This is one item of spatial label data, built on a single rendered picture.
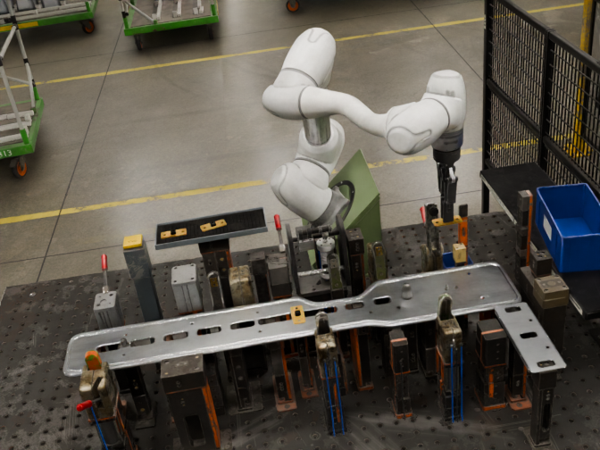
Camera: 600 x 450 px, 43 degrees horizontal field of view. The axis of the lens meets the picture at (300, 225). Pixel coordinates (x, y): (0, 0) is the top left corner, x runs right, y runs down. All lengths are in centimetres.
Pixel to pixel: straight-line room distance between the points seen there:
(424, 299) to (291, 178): 79
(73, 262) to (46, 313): 167
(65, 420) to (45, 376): 26
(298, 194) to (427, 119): 104
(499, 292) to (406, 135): 70
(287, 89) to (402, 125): 57
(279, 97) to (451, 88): 60
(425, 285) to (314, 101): 67
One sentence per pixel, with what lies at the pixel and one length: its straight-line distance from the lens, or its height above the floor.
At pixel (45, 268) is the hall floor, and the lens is 483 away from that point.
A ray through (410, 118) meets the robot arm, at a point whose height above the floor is 166.
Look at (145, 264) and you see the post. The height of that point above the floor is 108.
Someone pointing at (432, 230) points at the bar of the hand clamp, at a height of 112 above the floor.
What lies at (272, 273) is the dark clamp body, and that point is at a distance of 240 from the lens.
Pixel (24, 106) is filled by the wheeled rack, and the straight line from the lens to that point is 666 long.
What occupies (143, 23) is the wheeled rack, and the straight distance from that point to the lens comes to 835.
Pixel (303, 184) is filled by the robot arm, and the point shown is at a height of 108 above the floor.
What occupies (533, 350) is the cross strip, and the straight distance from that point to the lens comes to 217.
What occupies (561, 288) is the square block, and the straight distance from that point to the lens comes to 230.
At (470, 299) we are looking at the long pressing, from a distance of 233.
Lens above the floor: 243
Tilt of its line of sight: 31 degrees down
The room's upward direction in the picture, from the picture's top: 8 degrees counter-clockwise
